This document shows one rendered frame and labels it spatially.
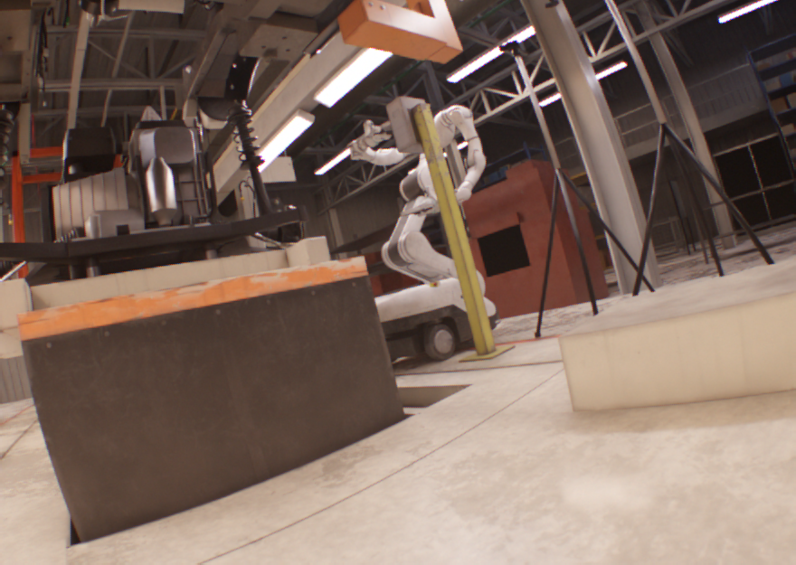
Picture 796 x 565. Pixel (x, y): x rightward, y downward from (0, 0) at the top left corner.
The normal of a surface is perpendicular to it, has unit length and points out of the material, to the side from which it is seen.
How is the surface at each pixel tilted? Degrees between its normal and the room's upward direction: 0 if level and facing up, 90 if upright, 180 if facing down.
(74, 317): 90
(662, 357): 90
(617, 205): 90
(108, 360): 90
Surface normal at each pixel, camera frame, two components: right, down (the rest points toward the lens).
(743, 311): -0.73, 0.14
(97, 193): 0.44, -0.18
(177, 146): 0.63, -0.22
